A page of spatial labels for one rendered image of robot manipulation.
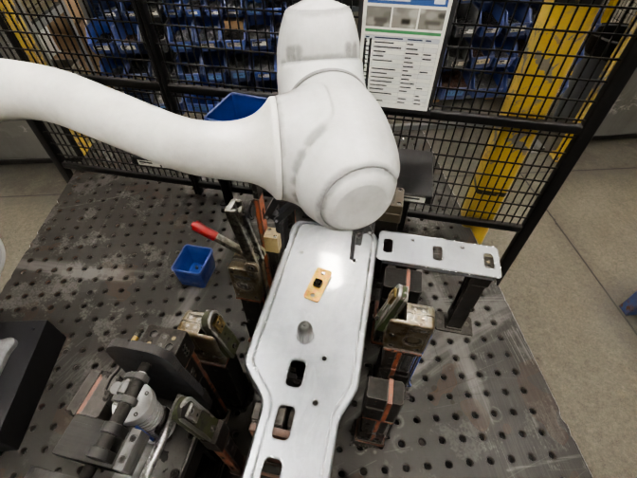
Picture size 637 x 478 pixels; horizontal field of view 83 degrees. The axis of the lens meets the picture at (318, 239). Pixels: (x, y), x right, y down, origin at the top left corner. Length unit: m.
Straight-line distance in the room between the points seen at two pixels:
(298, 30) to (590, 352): 2.07
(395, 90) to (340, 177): 0.82
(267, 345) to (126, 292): 0.68
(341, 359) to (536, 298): 1.71
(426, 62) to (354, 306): 0.66
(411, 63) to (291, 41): 0.65
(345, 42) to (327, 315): 0.53
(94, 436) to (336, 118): 0.50
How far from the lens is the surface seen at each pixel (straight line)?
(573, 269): 2.57
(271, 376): 0.73
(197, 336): 0.72
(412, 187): 1.04
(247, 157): 0.35
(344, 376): 0.73
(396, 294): 0.70
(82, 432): 0.62
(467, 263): 0.93
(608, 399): 2.19
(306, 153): 0.32
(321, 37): 0.45
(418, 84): 1.10
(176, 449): 0.77
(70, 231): 1.63
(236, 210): 0.70
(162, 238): 1.44
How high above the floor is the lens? 1.68
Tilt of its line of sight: 48 degrees down
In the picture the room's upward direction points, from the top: straight up
